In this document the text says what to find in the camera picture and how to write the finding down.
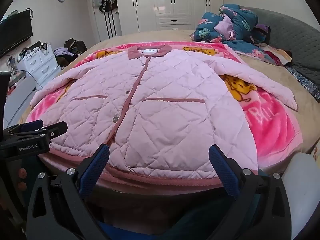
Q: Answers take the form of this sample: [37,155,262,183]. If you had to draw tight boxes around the yellow red patterned blanket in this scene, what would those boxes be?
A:
[255,42,292,67]

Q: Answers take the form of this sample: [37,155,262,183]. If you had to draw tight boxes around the purple striped cloth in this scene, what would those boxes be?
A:
[252,24,272,44]

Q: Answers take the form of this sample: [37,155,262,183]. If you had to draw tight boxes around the hanging bags and straps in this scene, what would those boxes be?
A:
[92,0,118,39]

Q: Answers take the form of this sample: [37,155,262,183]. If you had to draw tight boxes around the dark brown bag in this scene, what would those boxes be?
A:
[64,38,87,55]

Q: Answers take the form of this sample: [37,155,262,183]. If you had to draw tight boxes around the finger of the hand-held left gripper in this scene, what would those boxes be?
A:
[4,119,43,137]
[7,121,68,143]

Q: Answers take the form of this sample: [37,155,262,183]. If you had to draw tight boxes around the bed with beige cover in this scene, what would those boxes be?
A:
[61,29,320,155]

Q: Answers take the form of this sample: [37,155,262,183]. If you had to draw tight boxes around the black rack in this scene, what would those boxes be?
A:
[32,41,48,53]

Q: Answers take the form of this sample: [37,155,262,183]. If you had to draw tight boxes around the white desk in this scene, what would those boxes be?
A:
[4,76,37,128]

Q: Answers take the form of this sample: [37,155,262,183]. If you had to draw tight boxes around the teal flamingo print quilt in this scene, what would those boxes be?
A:
[190,4,275,65]

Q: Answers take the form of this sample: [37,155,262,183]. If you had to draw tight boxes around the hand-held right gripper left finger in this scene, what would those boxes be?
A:
[26,143,110,240]

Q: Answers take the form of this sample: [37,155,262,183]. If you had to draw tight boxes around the pink bear printed blanket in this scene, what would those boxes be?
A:
[26,41,303,193]

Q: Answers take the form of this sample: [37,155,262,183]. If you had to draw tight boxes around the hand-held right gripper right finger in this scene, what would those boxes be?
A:
[209,145,293,240]

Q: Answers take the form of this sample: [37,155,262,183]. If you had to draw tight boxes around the black television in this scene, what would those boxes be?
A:
[0,10,33,58]

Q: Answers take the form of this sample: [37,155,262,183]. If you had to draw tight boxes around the white door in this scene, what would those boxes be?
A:
[90,0,123,43]

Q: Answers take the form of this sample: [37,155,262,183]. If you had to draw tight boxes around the pink quilted jacket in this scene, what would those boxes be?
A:
[31,44,298,188]

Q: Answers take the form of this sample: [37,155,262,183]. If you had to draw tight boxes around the grey quilted headboard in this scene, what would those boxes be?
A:
[240,7,320,88]

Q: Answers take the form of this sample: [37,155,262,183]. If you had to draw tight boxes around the white wardrobe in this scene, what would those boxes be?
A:
[114,0,223,34]

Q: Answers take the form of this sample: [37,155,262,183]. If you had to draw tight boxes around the lilac cloth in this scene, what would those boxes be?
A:
[54,47,75,57]

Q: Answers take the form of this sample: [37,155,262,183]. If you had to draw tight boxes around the white drawer cabinet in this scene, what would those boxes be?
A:
[16,41,62,90]

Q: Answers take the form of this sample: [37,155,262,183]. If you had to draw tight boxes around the brown clothes pile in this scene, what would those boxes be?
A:
[55,54,78,68]

